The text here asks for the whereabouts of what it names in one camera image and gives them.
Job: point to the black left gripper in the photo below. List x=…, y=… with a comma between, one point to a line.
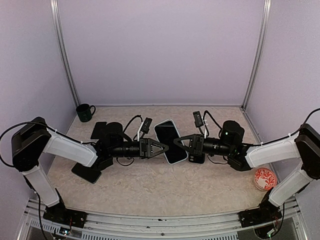
x=148, y=142

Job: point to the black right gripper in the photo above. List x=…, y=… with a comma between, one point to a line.
x=197, y=150

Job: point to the black phone case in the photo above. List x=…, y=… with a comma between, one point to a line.
x=196, y=159

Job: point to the light blue phone case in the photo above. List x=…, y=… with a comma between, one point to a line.
x=172, y=160

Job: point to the lavender phone case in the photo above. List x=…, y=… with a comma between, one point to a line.
x=98, y=130

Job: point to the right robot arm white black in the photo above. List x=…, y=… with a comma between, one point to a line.
x=303, y=145

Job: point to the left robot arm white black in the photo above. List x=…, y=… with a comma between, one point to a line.
x=90, y=158

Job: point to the red white patterned dish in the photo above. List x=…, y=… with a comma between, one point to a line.
x=264, y=179

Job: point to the dark green mug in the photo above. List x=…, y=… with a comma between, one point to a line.
x=85, y=112

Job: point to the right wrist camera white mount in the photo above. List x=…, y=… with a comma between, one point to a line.
x=200, y=124

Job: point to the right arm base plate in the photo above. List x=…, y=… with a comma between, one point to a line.
x=259, y=215

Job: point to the front aluminium rail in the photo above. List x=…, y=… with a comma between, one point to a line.
x=109, y=226

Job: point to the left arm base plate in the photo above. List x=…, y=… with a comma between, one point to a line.
x=65, y=216

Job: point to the right aluminium frame post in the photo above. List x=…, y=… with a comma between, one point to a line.
x=258, y=53

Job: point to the aluminium frame post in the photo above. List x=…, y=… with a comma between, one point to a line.
x=258, y=53
x=63, y=51

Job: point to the left aluminium frame post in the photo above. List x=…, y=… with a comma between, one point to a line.
x=63, y=51

